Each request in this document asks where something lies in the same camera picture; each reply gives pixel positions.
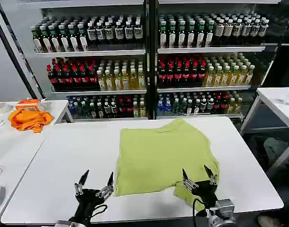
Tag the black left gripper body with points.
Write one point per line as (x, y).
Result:
(87, 201)

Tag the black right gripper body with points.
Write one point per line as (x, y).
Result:
(204, 191)

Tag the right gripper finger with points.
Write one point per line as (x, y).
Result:
(188, 183)
(213, 179)

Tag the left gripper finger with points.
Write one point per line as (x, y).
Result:
(80, 188)
(109, 185)

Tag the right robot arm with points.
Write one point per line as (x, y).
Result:
(221, 212)

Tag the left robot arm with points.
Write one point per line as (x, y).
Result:
(73, 223)

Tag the light green shirt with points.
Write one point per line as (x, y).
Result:
(158, 153)

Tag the person's shoe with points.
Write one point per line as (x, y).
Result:
(268, 221)

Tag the large white side table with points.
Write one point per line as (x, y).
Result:
(7, 146)

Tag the orange cloth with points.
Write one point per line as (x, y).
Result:
(28, 120)

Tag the orange and white box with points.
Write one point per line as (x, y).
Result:
(28, 102)

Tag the small white side table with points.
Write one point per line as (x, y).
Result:
(274, 99)

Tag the white plastic appliance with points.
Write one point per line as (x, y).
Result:
(1, 111)

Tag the white shelf with bottles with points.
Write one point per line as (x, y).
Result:
(99, 59)
(206, 59)

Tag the black slanted frame bar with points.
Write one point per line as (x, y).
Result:
(17, 57)

